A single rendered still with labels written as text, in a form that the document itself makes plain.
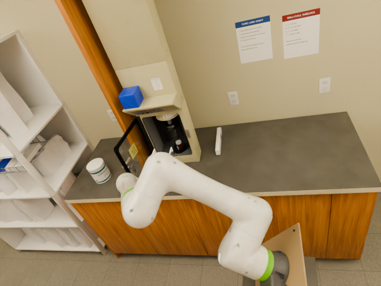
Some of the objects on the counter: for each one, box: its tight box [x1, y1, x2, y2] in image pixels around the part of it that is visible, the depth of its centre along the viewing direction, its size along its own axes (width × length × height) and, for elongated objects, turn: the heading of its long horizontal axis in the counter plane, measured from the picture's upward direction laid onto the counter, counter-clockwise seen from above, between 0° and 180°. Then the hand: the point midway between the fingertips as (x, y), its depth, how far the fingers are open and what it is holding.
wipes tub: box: [86, 158, 112, 184], centre depth 203 cm, size 13×13×15 cm
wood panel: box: [54, 0, 136, 133], centre depth 173 cm, size 49×3×140 cm, turn 8°
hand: (163, 151), depth 167 cm, fingers open, 11 cm apart
